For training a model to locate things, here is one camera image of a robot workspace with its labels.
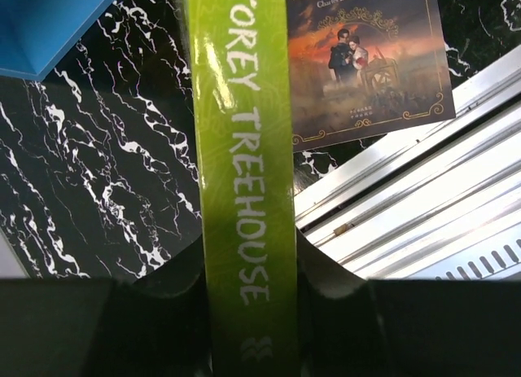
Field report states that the slotted grey cable duct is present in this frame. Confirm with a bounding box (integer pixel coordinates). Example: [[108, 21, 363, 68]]
[[425, 237, 520, 280]]

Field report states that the green storey treehouse book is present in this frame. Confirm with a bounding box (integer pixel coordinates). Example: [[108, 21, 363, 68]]
[[185, 0, 300, 376]]

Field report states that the dark tale two cities book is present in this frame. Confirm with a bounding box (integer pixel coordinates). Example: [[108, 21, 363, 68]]
[[286, 0, 456, 151]]

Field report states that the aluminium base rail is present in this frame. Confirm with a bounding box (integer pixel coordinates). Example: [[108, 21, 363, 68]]
[[295, 49, 520, 278]]

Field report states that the black marble pattern mat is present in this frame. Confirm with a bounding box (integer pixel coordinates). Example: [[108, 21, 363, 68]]
[[1, 0, 200, 280]]

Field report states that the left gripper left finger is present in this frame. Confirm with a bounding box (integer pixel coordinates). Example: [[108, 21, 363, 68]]
[[1, 239, 211, 376]]

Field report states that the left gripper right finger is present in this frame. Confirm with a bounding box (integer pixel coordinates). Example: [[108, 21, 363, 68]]
[[296, 234, 520, 376]]

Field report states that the blue pink yellow bookshelf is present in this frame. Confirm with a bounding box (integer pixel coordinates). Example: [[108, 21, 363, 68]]
[[1, 0, 114, 81]]

